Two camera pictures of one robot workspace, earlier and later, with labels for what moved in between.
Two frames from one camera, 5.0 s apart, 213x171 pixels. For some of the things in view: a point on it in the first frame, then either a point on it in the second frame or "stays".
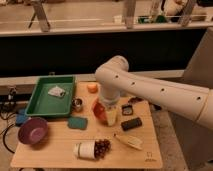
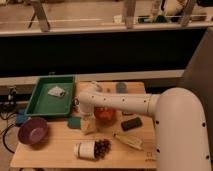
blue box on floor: x=20 y=116 stays
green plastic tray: x=53 y=97 stays
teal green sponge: x=78 y=123 stays
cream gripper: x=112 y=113 -> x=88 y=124
